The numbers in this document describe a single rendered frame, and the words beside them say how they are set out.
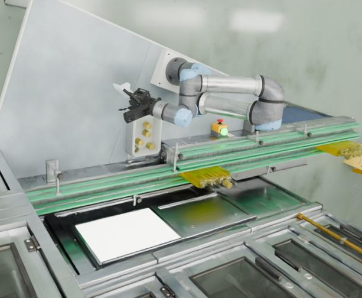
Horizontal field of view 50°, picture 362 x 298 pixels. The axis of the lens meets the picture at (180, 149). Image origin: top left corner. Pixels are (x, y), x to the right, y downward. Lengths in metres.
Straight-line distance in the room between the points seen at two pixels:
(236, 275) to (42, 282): 0.93
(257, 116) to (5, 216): 1.10
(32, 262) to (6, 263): 0.07
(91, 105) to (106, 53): 0.27
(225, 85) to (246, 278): 0.83
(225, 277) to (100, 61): 1.17
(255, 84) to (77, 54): 0.84
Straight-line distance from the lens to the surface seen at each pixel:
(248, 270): 1.81
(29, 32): 1.87
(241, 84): 1.71
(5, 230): 1.33
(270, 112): 1.76
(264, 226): 2.10
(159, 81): 2.08
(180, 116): 1.56
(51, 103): 1.94
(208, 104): 1.93
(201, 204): 2.17
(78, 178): 1.98
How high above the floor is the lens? 2.56
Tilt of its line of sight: 50 degrees down
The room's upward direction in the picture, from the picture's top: 121 degrees clockwise
